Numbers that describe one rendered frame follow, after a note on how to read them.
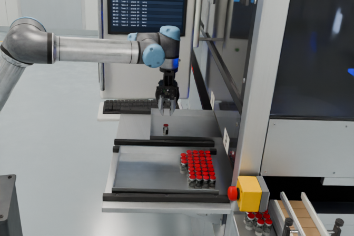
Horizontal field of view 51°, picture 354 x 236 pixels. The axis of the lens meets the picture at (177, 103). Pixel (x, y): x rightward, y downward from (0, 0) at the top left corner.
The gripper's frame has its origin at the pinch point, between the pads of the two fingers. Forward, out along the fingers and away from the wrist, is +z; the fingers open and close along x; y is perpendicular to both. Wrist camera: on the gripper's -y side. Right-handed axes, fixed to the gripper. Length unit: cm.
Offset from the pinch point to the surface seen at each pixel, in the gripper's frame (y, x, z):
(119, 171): 27.9, -16.5, 10.3
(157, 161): 21.3, -3.3, 10.4
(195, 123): -10.6, 13.7, 10.5
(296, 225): 63, 33, 2
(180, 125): -8.1, 6.7, 10.5
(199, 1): -29, 14, -40
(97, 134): -156, -55, 99
